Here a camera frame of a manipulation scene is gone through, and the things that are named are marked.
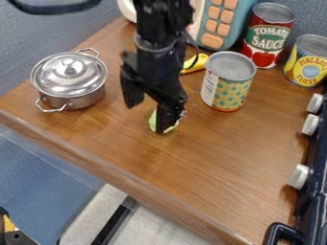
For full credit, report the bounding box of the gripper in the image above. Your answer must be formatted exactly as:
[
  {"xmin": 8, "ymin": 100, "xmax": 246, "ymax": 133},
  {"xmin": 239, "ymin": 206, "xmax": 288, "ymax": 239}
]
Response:
[{"xmin": 119, "ymin": 47, "xmax": 189, "ymax": 135}]

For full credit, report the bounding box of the green toy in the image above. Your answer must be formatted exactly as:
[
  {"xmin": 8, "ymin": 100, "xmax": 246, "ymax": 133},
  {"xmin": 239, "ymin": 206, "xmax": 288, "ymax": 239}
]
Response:
[{"xmin": 146, "ymin": 108, "xmax": 182, "ymax": 135}]

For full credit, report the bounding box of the yellow toy banana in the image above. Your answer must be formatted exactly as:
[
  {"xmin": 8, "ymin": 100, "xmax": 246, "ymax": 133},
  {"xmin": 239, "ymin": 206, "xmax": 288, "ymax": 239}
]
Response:
[{"xmin": 180, "ymin": 53, "xmax": 211, "ymax": 76}]

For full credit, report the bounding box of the silver pot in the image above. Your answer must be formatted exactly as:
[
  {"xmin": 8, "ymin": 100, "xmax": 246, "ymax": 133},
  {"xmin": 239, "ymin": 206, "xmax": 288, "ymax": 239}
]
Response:
[{"xmin": 32, "ymin": 47, "xmax": 110, "ymax": 115}]

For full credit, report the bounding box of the dotted can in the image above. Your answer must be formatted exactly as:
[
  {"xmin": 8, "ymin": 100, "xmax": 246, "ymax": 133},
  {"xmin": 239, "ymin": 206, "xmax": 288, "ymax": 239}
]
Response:
[{"xmin": 199, "ymin": 50, "xmax": 258, "ymax": 113}]

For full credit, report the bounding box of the silver lid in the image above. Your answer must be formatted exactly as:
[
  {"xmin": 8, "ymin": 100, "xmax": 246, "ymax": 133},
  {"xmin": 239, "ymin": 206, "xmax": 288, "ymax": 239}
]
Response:
[{"xmin": 29, "ymin": 52, "xmax": 109, "ymax": 90}]

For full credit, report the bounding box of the red tomato can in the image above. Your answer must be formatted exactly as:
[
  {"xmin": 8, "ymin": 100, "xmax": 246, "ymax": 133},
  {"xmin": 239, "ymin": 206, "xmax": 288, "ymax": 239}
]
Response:
[{"xmin": 238, "ymin": 2, "xmax": 296, "ymax": 70}]

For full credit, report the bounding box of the yellow pineapple can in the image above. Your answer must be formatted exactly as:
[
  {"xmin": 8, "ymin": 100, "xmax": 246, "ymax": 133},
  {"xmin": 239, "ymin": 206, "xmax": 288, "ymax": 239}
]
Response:
[{"xmin": 282, "ymin": 33, "xmax": 327, "ymax": 89}]

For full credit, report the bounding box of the toy stove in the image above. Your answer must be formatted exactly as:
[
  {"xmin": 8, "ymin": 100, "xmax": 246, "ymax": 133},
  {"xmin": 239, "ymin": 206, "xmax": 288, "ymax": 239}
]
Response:
[{"xmin": 261, "ymin": 92, "xmax": 327, "ymax": 245}]

